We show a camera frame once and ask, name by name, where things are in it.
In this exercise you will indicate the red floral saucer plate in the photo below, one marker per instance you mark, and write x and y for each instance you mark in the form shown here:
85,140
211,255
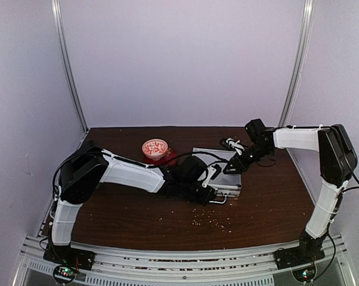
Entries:
168,159

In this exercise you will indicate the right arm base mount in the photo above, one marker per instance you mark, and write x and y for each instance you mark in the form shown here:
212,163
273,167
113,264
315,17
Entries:
302,257

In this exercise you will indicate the white orange patterned bowl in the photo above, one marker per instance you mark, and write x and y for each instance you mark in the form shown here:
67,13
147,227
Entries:
155,149

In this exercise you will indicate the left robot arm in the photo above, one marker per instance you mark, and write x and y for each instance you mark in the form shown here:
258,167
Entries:
79,175

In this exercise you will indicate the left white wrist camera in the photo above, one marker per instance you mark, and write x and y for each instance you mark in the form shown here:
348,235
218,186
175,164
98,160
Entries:
211,173

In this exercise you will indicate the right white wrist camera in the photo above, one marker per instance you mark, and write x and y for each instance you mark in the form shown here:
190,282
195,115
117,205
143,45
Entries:
231,144

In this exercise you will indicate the aluminium frame post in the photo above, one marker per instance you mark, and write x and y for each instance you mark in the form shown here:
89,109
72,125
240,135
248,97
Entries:
68,71
301,54

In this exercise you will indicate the right aluminium frame post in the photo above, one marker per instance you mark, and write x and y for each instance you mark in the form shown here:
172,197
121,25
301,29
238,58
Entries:
301,54

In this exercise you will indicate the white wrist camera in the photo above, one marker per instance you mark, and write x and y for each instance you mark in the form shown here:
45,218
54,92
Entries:
231,144
211,173

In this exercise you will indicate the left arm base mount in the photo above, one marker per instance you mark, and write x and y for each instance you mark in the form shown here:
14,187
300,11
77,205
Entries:
69,261

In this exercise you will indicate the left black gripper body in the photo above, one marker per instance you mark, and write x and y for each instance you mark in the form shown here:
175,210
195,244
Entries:
201,199

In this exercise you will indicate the aluminium poker case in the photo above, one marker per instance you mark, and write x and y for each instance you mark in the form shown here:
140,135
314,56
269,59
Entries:
225,185

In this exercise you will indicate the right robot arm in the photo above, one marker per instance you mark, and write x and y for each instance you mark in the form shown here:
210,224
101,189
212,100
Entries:
332,150

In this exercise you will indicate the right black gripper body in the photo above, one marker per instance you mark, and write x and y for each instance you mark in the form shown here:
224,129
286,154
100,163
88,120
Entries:
257,155

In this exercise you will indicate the front aluminium rail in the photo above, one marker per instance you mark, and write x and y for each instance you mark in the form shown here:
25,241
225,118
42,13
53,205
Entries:
241,266

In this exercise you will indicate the left aluminium frame post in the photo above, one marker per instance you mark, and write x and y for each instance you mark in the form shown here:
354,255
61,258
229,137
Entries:
68,71

